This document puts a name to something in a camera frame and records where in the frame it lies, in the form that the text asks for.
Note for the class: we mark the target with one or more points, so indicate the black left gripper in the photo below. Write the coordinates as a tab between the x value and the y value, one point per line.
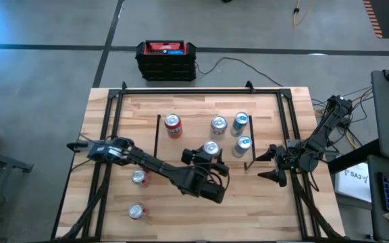
209	161

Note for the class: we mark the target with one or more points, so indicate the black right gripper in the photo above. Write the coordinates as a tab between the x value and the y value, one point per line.
287	158

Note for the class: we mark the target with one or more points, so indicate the silver Diet Coke can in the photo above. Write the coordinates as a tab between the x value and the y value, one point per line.
211	147
219	123

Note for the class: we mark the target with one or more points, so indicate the blue silver Red Bull can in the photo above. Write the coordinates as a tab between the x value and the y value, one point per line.
241	145
239	126

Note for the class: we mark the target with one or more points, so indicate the red Coca-Cola can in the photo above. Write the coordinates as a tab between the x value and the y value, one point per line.
138	176

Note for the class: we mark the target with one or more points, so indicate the red soda can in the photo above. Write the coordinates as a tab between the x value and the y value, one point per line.
136	210

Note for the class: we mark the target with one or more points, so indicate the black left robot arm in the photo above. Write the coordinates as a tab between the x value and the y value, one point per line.
167	170

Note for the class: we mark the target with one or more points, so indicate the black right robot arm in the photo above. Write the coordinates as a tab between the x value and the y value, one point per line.
323	131

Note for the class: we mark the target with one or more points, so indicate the black diagonal support beam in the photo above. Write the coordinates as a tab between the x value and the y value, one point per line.
353	157

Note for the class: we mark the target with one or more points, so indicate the white printed paper sheet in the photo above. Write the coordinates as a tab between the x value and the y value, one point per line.
353	184

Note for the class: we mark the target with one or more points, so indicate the black and red power box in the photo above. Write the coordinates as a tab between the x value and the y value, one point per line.
165	65

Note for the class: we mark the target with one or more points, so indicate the dark grey desk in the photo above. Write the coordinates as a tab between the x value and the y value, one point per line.
377	219

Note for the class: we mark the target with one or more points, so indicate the grey metal side table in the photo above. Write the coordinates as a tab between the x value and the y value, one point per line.
5	158

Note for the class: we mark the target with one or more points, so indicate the silver metal bracket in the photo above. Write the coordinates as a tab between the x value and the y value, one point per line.
291	143

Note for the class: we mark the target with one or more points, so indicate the wooden shelf with black frame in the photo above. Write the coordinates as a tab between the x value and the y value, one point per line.
177	148

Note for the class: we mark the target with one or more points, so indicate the black aluminium table frame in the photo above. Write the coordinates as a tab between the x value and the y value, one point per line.
198	91

